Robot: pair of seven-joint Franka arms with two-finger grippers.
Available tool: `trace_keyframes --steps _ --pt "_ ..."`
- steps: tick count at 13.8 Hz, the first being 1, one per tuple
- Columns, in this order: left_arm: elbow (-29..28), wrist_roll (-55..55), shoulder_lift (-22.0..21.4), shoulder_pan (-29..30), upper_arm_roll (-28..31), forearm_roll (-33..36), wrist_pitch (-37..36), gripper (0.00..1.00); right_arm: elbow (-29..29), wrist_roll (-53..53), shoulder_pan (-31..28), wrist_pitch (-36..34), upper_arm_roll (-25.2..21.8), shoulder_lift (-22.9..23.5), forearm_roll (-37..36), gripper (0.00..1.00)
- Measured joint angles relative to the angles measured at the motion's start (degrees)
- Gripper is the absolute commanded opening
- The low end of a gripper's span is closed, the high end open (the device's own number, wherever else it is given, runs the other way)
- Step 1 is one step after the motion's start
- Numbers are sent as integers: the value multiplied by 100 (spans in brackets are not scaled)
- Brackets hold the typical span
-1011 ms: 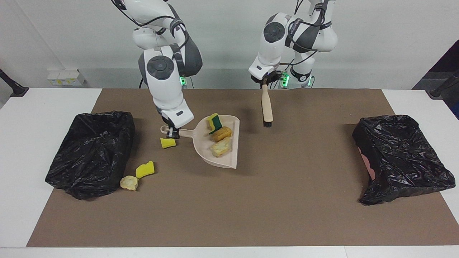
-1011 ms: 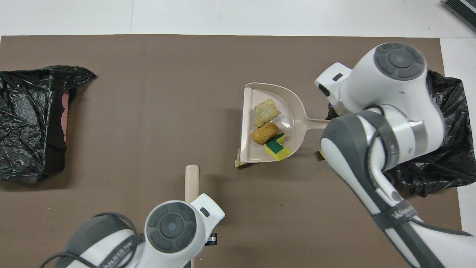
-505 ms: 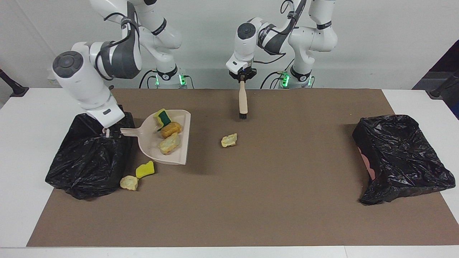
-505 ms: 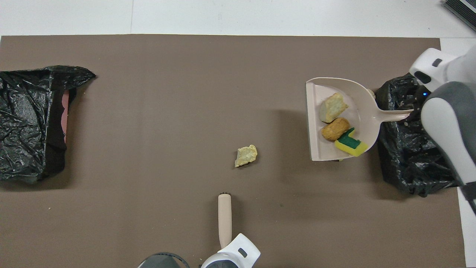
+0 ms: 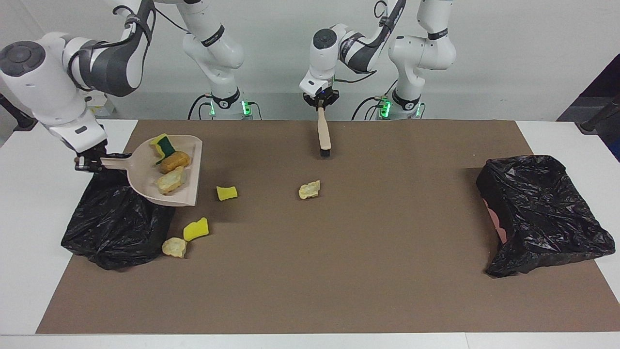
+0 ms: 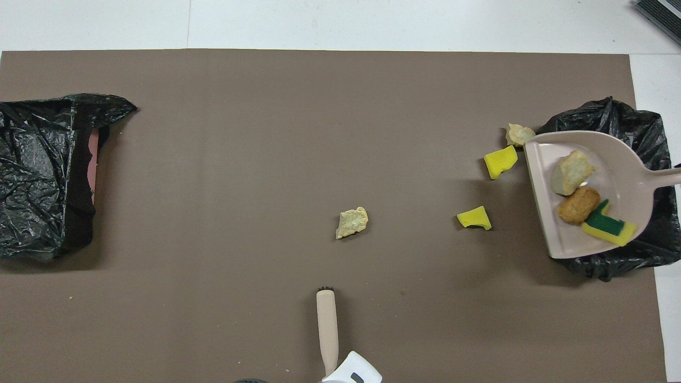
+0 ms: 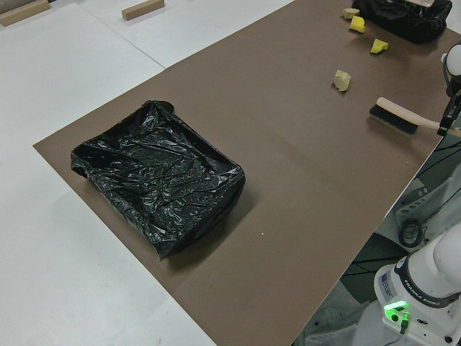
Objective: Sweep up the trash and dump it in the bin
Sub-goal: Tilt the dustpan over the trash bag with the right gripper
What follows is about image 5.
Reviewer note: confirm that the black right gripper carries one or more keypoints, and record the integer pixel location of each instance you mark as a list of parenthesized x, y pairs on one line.
[(94, 152)]

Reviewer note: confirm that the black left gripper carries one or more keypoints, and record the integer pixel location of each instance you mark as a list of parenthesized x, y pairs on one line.
[(320, 97)]

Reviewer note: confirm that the beige hand brush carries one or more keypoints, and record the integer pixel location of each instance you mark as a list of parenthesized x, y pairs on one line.
[(323, 135)]

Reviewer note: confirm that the yellow and green sponge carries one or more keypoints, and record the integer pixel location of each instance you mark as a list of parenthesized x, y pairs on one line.
[(167, 145)]

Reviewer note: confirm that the pale wedge foam chunk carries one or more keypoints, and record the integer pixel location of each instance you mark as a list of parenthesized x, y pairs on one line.
[(170, 181)]

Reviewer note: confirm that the pale yellowish foam chunk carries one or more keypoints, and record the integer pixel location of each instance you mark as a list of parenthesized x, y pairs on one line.
[(310, 190)]

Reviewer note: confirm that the brown bread roll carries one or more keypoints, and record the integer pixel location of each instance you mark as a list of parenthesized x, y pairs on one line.
[(175, 162)]

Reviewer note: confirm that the beige plastic dustpan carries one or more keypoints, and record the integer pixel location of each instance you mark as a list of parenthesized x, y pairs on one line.
[(191, 160)]

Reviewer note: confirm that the tan crusty foam chunk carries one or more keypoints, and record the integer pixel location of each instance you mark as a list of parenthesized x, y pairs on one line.
[(174, 247)]

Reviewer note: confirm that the large yellow sponge piece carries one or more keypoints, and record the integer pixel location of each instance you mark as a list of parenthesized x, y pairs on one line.
[(196, 230)]

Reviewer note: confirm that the small curled yellow sponge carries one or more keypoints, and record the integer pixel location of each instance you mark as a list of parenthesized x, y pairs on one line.
[(226, 193)]

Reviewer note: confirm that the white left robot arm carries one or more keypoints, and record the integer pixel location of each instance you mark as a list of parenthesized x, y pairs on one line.
[(421, 53)]

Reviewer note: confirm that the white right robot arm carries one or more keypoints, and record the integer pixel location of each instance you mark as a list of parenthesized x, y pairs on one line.
[(43, 92)]

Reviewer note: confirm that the black bag over pink bin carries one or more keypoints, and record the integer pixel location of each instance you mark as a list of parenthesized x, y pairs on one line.
[(542, 213)]

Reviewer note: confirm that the black stand foot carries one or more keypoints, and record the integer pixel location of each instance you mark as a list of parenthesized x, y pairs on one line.
[(593, 125), (26, 125)]

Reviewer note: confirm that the brown table mat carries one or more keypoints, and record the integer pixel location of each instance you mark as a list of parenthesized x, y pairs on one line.
[(310, 300)]

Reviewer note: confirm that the white wall socket box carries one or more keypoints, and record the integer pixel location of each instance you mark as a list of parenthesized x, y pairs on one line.
[(104, 109)]

